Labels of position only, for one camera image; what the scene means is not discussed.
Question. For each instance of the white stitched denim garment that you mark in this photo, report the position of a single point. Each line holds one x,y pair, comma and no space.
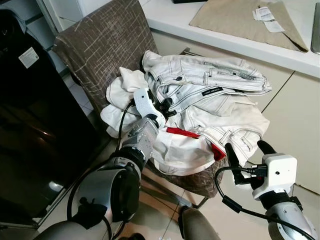
225,120

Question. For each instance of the grey robot right leg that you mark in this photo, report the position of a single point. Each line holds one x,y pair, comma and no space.
197,225

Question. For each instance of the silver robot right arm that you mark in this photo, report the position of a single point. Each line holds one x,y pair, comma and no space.
292,220

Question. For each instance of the white garment with red trim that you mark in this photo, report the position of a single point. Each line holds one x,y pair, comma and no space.
180,155

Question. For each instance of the chair with brown patterned cover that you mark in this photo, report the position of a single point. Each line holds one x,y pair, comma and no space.
100,45

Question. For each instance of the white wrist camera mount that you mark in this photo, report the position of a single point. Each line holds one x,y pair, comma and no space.
145,106
280,172

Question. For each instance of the stainless steel sink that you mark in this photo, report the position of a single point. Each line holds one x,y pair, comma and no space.
316,30

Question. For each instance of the white jeans with black label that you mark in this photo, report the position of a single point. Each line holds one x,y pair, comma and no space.
200,75

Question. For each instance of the grey robot left leg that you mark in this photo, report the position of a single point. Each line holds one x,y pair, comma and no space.
70,231

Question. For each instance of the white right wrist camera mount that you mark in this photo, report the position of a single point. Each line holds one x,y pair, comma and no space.
280,172

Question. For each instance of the white appliance label sticker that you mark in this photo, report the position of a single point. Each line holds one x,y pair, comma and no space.
28,57

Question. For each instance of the grey robot leg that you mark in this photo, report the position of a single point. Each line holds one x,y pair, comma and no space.
197,225
70,231

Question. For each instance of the white paper receipt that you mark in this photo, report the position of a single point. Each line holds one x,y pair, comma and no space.
267,17

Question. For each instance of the plain white shirt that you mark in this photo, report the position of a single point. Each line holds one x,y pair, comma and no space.
120,95

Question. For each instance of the beige cloth mat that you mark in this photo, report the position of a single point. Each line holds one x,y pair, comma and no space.
230,20

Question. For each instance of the black glossy appliance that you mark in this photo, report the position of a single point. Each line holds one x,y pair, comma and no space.
35,130

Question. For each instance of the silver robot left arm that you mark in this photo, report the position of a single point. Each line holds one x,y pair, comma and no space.
142,137

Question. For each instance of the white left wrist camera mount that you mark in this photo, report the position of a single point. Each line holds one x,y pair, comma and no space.
145,106

